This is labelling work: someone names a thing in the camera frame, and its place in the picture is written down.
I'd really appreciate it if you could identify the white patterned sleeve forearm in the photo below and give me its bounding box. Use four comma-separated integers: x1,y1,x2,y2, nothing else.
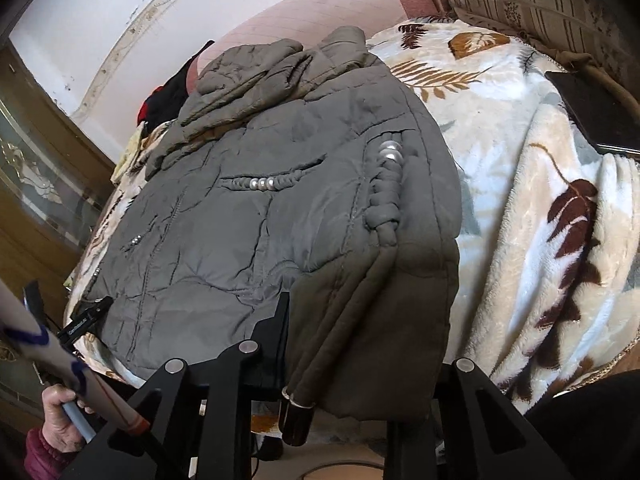
1,283,150,434

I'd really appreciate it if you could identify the grey quilted puffer jacket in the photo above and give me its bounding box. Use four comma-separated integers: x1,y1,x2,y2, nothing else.
87,26,462,420

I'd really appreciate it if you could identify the brown wooden wardrobe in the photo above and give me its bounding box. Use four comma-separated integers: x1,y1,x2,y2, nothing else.
0,39,117,436

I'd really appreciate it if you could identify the black smartphone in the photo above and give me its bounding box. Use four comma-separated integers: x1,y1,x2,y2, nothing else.
544,72,640,160

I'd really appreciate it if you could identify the striped beige pillow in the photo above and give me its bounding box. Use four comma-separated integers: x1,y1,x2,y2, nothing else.
448,0,639,98

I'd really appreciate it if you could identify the person left hand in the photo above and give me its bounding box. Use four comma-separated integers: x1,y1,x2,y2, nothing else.
41,385,94,453

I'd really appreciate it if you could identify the black and red clothes pile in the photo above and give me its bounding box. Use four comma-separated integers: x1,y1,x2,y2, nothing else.
137,40,214,139

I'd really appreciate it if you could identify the pink padded headboard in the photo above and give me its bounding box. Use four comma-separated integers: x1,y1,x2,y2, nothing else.
186,0,449,91

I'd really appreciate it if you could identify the yellow floral cloth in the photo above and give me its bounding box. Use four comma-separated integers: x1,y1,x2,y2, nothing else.
111,128,142,186

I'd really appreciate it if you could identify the leaf pattern fleece blanket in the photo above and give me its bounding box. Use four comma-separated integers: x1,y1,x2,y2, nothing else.
66,18,639,412

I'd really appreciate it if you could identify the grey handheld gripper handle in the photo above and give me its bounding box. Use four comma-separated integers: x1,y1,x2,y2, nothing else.
62,401,96,443

